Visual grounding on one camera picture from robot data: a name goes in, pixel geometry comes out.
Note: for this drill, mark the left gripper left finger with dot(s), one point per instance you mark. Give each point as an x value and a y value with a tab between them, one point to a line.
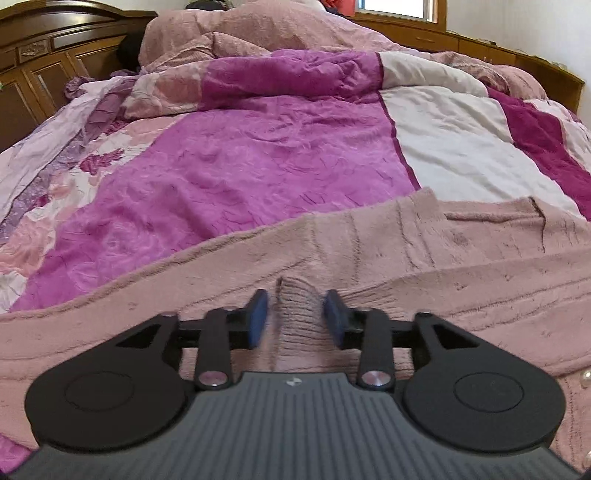
223	330

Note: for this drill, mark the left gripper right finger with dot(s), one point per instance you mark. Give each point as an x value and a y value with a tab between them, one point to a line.
367	330

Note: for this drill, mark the pink knit cardigan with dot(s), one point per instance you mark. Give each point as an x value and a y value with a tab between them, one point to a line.
516	274

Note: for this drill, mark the patchwork magenta white bedspread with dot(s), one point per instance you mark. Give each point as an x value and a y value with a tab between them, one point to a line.
205	149

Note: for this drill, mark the lilac floral pillow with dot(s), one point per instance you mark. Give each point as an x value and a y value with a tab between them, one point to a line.
84	118

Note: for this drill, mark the dusty pink quilt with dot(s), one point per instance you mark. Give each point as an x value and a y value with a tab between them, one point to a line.
260	27

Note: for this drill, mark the dark wooden headboard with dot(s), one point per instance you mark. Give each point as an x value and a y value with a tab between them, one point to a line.
45	44

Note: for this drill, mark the window with wooden frame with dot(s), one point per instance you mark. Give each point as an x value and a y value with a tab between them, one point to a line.
430	13

